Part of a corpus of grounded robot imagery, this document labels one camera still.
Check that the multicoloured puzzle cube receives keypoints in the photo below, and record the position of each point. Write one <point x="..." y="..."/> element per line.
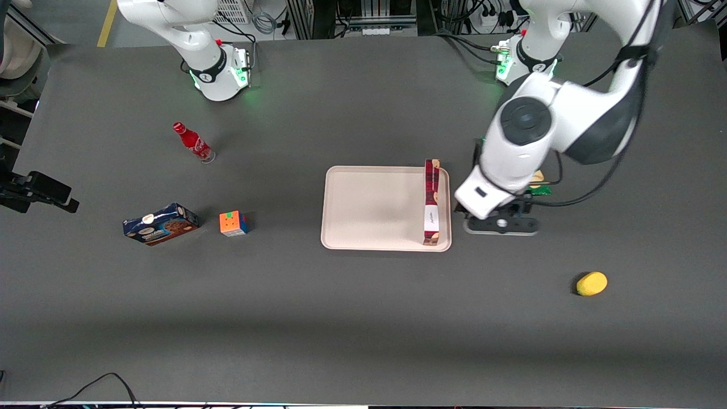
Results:
<point x="232" y="224"/>

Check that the yellow lemon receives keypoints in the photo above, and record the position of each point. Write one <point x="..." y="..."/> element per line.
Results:
<point x="592" y="284"/>

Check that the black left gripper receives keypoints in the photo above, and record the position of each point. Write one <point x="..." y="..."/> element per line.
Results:
<point x="514" y="208"/>

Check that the beige chair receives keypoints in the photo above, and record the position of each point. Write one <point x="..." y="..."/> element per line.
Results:
<point x="17" y="54"/>

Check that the green chips bag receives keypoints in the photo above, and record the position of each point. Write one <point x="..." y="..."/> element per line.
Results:
<point x="544" y="191"/>

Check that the red soda bottle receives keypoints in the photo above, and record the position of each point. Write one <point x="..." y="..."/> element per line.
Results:
<point x="193" y="141"/>

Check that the aluminium frame rack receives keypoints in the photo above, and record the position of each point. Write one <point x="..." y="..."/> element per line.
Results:
<point x="363" y="17"/>

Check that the red cookie box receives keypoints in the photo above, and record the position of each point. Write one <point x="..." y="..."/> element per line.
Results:
<point x="431" y="210"/>

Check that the blue cookie box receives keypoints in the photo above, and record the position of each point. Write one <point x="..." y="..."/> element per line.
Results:
<point x="162" y="224"/>

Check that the cream plastic tray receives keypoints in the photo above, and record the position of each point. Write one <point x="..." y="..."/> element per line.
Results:
<point x="375" y="209"/>

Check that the white perforated box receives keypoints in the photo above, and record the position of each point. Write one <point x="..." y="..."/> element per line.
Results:
<point x="232" y="10"/>

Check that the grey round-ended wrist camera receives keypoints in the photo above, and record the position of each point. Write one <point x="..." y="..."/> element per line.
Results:
<point x="502" y="225"/>

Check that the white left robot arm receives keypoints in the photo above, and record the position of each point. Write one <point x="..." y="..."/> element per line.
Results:
<point x="568" y="113"/>

